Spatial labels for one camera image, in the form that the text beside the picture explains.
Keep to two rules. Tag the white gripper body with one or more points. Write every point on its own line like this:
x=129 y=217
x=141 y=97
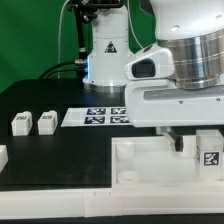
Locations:
x=159 y=103

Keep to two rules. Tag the white left fence block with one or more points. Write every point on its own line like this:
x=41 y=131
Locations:
x=3 y=157

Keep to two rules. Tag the white front fence rail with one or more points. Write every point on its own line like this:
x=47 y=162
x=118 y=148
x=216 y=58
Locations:
x=150 y=200

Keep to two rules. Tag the white square tabletop part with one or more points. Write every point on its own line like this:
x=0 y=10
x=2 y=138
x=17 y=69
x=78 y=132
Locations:
x=151 y=160

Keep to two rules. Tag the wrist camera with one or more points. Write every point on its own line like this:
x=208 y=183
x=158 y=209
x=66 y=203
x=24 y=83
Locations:
x=152 y=62

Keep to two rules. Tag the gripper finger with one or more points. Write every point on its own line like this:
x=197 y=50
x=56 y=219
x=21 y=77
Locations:
x=166 y=132
x=178 y=141

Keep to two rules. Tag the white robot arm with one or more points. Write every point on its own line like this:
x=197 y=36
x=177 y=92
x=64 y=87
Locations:
x=179 y=80

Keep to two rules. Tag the white sheet with tags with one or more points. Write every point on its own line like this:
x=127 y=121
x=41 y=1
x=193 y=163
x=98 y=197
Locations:
x=95 y=116

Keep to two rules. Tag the black camera stand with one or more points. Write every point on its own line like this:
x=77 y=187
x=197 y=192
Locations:
x=85 y=12

